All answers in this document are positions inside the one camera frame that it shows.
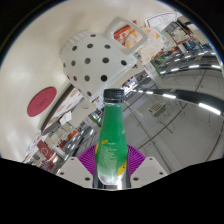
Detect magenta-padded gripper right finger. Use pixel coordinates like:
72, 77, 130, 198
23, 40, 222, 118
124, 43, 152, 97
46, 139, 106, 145
126, 144, 169, 188

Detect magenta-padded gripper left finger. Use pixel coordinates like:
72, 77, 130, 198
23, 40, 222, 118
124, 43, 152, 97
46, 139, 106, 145
55, 143, 100, 188

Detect green drink bottle black cap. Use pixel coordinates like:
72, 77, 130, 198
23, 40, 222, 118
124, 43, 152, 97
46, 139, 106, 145
92, 88, 130, 190

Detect beige cafeteria chairs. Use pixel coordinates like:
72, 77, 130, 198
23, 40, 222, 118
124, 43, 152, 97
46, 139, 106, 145
43, 113, 101, 164

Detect crumpled white napkin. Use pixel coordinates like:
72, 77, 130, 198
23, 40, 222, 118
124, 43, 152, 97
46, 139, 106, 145
59, 111, 73, 126

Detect ceiling air conditioner unit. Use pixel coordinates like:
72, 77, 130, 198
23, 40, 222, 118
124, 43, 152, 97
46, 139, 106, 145
148, 101, 166, 117

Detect flat round red coaster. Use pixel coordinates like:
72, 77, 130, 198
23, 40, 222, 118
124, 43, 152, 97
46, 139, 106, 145
26, 86, 58, 118

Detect ceiling strip lights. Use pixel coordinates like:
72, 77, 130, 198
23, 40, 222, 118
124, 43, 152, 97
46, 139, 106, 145
131, 49, 223, 116

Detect white polka dot mug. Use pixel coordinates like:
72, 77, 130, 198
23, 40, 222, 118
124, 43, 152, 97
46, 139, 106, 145
59, 16, 149, 103

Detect paper snack bag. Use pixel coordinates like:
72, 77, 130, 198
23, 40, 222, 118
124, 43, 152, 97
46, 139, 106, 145
113, 24, 164, 64

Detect white printed card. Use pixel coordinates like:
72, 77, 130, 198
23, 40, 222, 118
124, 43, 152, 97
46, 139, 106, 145
143, 12, 181, 29

